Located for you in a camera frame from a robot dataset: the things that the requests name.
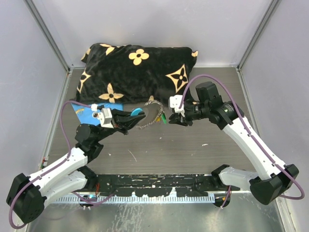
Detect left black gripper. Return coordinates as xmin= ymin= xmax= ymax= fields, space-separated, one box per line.
xmin=94 ymin=107 xmax=145 ymax=143

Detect green tagged key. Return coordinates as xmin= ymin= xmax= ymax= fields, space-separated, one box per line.
xmin=161 ymin=114 xmax=167 ymax=124

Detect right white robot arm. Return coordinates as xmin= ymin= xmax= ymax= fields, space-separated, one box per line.
xmin=169 ymin=82 xmax=299 ymax=205

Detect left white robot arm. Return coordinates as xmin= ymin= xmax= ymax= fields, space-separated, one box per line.
xmin=6 ymin=108 xmax=146 ymax=229

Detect blue cartoon cloth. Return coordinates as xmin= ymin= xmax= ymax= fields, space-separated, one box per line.
xmin=71 ymin=103 xmax=124 ymax=126

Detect black floral plush pillow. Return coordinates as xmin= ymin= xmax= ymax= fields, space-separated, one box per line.
xmin=74 ymin=43 xmax=198 ymax=105

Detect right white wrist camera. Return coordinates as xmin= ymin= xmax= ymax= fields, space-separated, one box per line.
xmin=169 ymin=95 xmax=185 ymax=116

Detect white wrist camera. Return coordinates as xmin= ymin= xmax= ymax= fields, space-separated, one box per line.
xmin=93 ymin=108 xmax=114 ymax=129
xmin=169 ymin=95 xmax=185 ymax=116

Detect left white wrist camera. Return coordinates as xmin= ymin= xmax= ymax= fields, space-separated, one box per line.
xmin=93 ymin=108 xmax=114 ymax=129

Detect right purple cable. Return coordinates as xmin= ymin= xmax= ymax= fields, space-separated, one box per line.
xmin=181 ymin=74 xmax=305 ymax=201

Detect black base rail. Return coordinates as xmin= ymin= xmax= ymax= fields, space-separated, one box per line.
xmin=70 ymin=173 xmax=239 ymax=198

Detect white slotted cable duct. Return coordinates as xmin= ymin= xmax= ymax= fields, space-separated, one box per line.
xmin=53 ymin=191 xmax=215 ymax=204

